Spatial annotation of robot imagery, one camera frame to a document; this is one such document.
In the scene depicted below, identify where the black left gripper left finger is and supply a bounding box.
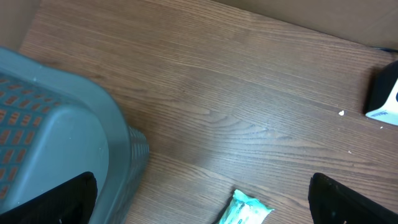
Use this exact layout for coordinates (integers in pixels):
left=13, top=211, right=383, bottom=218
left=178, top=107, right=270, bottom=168
left=1, top=172, right=98, bottom=224

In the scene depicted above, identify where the teal wet wipes pack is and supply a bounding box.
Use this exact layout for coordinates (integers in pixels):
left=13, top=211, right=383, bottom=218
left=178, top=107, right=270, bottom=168
left=218, top=189, right=274, bottom=224

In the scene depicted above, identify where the grey plastic basket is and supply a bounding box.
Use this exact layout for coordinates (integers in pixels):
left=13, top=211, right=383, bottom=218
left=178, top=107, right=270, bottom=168
left=1, top=48, right=149, bottom=223

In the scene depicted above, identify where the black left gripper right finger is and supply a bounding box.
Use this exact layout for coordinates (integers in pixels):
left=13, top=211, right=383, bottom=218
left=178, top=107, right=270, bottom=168
left=308, top=172, right=397, bottom=224

